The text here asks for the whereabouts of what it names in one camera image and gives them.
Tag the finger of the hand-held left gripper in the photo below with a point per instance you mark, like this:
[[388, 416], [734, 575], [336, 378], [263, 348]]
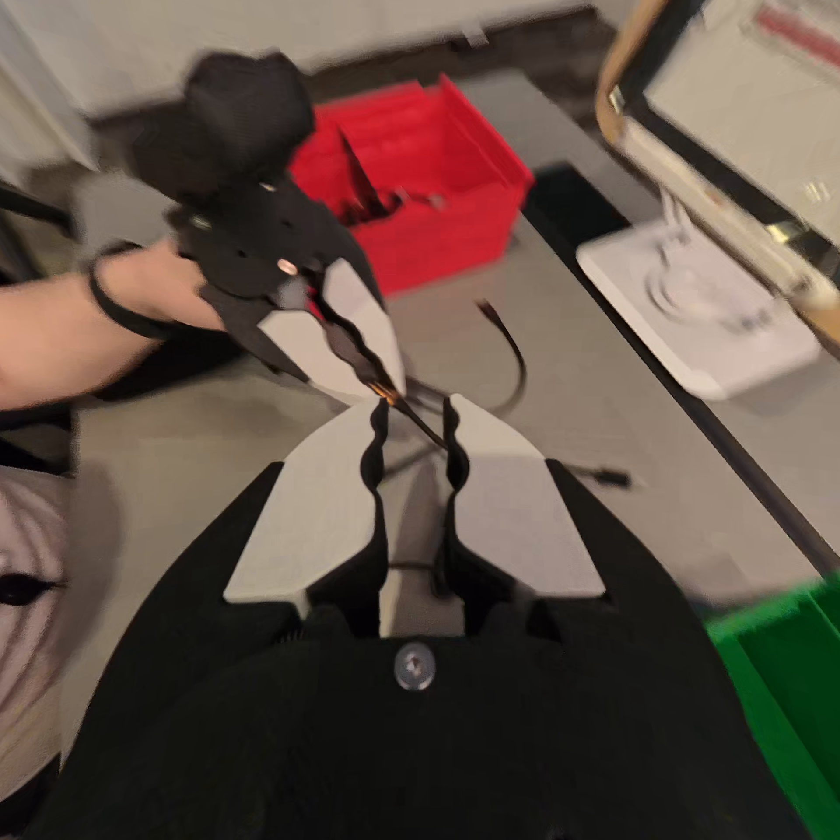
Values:
[[367, 315], [305, 348]]

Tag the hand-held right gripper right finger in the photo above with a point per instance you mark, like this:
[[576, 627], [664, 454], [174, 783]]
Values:
[[518, 518]]

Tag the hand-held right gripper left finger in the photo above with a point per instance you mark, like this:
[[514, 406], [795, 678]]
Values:
[[315, 518]]

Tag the red plastic bin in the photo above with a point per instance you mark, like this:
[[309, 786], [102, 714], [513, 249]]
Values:
[[446, 243]]

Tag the person's left forearm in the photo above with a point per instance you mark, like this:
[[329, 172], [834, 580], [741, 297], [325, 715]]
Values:
[[46, 341]]

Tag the person's left hand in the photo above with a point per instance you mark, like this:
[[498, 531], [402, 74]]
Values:
[[157, 289]]

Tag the black bin divider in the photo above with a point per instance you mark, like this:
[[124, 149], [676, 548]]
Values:
[[364, 184]]

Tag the black wrist watch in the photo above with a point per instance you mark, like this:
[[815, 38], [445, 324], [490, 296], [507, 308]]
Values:
[[97, 282]]

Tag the white stand base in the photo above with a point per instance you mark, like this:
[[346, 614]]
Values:
[[695, 354]]

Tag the green plastic bin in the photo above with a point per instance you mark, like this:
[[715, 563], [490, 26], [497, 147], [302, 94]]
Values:
[[787, 689]]

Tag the person's light shirt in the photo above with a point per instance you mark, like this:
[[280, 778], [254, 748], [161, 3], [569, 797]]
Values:
[[26, 669]]

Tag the dark display board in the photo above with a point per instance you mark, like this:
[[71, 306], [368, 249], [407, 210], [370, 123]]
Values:
[[715, 164]]

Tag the white instruction sheet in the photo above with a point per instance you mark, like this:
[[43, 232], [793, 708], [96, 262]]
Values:
[[754, 85]]

